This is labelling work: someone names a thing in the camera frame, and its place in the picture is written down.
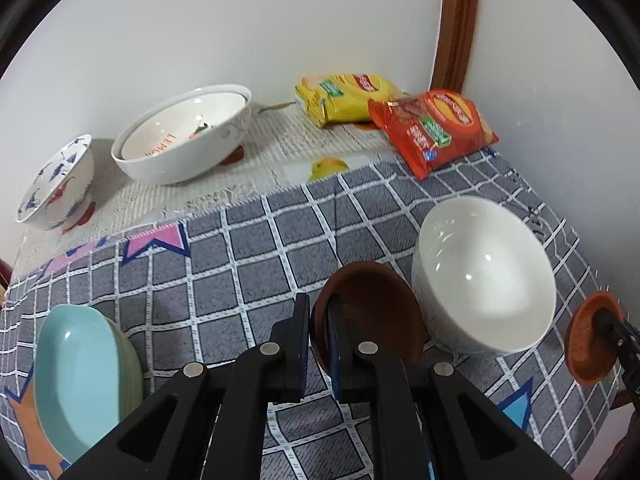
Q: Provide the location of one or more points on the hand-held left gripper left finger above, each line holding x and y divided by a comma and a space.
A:
301, 355

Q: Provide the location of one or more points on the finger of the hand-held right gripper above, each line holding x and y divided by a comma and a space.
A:
620, 327
632, 380

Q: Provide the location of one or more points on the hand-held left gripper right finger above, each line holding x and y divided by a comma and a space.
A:
334, 360

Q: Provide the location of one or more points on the small brown bowl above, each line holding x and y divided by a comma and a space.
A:
587, 347
375, 310

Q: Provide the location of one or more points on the light green plate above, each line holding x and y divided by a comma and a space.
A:
136, 375

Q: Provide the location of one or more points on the light blue plate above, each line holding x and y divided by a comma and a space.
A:
80, 375

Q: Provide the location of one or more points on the grey checked star tablecloth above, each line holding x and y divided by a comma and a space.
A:
240, 260

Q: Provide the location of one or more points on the plain white bowl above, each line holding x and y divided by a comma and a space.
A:
490, 280

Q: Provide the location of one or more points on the small red coaster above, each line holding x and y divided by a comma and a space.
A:
234, 155

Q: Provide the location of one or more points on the large white printed bowl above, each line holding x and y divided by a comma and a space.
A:
185, 135

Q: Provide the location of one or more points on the red chip bag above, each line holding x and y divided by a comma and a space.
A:
435, 130

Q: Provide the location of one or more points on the yellow chip bag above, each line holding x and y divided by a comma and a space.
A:
345, 97

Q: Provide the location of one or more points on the fish pattern ceramic bowl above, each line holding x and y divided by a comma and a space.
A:
55, 185

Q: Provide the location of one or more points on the brown wooden door frame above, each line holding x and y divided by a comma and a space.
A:
455, 25

